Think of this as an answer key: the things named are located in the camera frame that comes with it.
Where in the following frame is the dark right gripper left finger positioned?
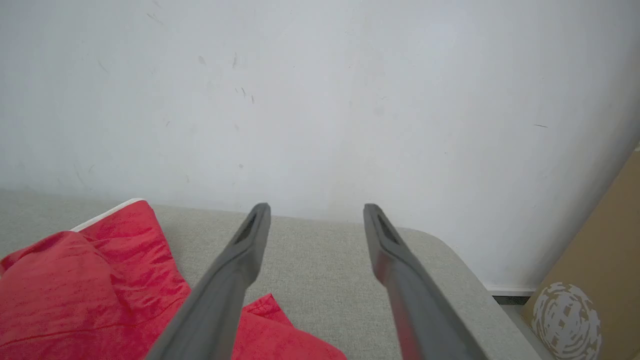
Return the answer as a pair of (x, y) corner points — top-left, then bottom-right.
(145, 202), (272, 360)

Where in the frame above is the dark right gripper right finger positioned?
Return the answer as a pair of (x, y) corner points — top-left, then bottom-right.
(363, 203), (490, 360)

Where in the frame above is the red basketball shorts white trim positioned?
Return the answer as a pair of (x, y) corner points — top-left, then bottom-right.
(0, 198), (347, 360)

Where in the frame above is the brown printed cardboard box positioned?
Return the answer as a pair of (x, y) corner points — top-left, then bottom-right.
(520, 149), (640, 360)

